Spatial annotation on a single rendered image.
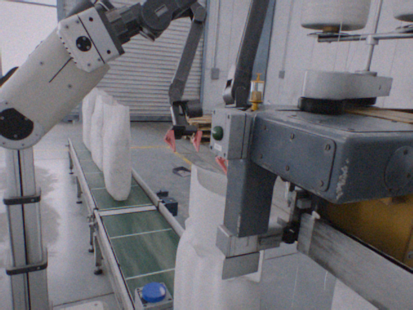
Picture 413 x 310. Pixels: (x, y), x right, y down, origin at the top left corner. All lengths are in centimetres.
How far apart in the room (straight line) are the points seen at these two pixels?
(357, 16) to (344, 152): 52
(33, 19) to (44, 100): 704
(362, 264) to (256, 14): 71
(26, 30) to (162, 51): 287
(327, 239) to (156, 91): 787
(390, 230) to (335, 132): 37
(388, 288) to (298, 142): 30
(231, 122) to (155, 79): 783
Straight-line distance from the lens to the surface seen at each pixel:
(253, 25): 103
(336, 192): 50
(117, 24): 90
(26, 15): 809
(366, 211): 85
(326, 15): 93
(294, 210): 83
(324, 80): 69
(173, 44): 855
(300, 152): 54
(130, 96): 828
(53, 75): 103
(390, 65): 689
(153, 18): 91
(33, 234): 132
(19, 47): 807
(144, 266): 186
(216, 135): 64
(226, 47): 923
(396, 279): 67
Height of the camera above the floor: 141
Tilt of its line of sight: 16 degrees down
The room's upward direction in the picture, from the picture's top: 5 degrees clockwise
